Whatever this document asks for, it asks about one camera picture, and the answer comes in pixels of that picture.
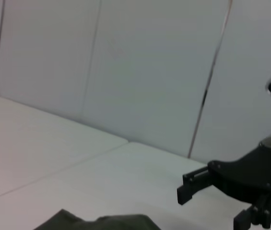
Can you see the dark green shirt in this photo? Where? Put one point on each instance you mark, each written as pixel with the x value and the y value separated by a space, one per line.
pixel 106 224

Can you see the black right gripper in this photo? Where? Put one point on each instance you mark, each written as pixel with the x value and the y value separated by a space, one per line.
pixel 248 175

